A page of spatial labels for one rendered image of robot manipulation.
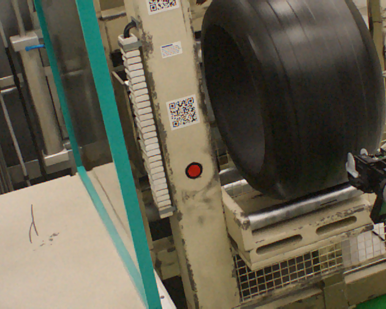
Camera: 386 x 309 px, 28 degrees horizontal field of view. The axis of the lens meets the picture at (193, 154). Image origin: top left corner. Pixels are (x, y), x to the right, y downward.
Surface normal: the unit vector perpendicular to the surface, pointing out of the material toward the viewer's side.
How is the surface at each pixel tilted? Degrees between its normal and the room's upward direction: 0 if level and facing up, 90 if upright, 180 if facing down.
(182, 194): 90
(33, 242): 0
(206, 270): 90
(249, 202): 0
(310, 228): 90
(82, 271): 0
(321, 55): 59
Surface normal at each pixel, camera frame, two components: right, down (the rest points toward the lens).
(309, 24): 0.10, -0.40
